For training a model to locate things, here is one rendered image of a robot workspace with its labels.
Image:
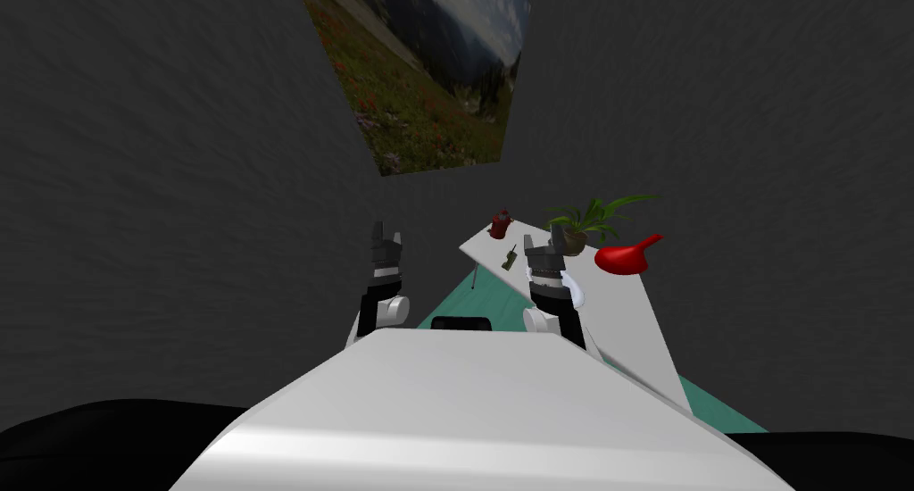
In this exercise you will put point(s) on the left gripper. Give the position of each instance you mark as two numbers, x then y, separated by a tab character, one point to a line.
386	254

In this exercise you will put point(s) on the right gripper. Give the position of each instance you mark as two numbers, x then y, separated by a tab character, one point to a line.
546	261

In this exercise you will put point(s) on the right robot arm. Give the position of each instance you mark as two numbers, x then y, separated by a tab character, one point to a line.
555	307

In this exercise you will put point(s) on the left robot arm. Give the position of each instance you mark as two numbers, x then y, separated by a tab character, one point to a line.
372	311

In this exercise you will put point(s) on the small green bottle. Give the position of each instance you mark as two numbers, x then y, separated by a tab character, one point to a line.
510	259

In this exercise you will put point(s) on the green potted plant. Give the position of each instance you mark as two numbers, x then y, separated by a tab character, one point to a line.
582	227

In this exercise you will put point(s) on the red kettle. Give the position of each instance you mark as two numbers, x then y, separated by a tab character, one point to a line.
500	224

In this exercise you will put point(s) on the red watering can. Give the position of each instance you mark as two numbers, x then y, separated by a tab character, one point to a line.
621	259

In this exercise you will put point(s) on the teal rug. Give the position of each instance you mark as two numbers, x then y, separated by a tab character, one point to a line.
485	302

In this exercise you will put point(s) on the white table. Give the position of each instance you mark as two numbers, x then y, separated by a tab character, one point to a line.
628	319

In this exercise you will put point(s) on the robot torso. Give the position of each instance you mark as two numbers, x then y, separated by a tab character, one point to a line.
457	412

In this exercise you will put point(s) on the mountain landscape wall picture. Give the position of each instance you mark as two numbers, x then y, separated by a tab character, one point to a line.
421	69

